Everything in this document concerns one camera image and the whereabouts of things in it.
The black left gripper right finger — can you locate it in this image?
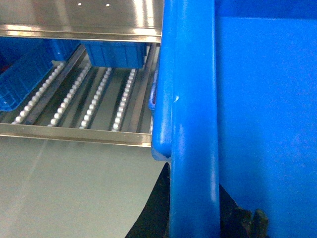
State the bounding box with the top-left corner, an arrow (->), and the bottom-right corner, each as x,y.
219,185 -> 269,238

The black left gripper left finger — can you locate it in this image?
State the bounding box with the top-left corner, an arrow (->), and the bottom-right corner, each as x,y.
126,163 -> 170,238

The large blue plastic crate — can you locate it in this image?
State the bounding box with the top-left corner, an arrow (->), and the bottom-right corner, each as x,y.
152,0 -> 317,238

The stainless steel roller shelf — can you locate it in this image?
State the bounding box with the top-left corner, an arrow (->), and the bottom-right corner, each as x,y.
0,0 -> 164,147

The blue crate on shelf rear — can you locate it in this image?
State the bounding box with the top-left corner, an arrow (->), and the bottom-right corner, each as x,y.
80,40 -> 147,69

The blue crate on shelf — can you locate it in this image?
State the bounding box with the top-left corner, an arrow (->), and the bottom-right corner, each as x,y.
0,37 -> 80,112
80,40 -> 147,69

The blue crate on shelf left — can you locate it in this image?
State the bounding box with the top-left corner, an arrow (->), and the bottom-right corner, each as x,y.
0,37 -> 80,112

